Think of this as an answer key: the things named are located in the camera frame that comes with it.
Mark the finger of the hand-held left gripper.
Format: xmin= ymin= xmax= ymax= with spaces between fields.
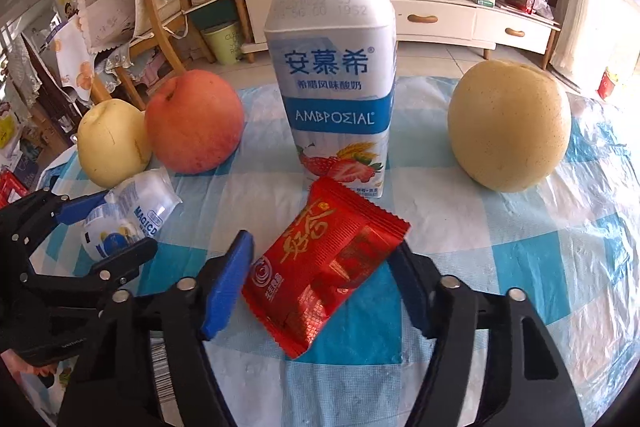
xmin=0 ymin=188 xmax=109 ymax=259
xmin=19 ymin=237 xmax=159 ymax=295

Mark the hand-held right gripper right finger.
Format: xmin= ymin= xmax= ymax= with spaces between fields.
xmin=389 ymin=241 xmax=586 ymax=427

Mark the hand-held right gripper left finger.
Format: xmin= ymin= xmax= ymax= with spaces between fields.
xmin=57 ymin=229 xmax=256 ymax=427

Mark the Magicday clear bread packet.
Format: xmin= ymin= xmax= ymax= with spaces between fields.
xmin=81 ymin=167 xmax=183 ymax=263

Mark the red snack packet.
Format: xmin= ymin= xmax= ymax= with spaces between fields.
xmin=241 ymin=177 xmax=412 ymax=360

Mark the yellow pear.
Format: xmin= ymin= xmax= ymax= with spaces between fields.
xmin=76 ymin=99 xmax=152 ymax=188
xmin=446 ymin=59 xmax=572 ymax=192

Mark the blue checked tablecloth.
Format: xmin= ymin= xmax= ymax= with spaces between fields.
xmin=0 ymin=77 xmax=640 ymax=427

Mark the dark wooden chair lace cover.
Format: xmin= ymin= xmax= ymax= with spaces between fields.
xmin=7 ymin=19 xmax=76 ymax=142

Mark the red apple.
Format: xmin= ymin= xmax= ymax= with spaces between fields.
xmin=145 ymin=69 xmax=246 ymax=175

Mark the wooden chair with cloth covers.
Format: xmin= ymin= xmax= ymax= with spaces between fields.
xmin=80 ymin=0 xmax=201 ymax=108

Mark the green plastic bucket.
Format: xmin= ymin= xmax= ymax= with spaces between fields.
xmin=201 ymin=21 xmax=244 ymax=66

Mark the white yoghurt drink bottle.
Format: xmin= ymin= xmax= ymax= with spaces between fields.
xmin=264 ymin=0 xmax=398 ymax=198

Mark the white cabinet with drawers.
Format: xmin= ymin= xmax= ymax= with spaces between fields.
xmin=225 ymin=0 xmax=561 ymax=62

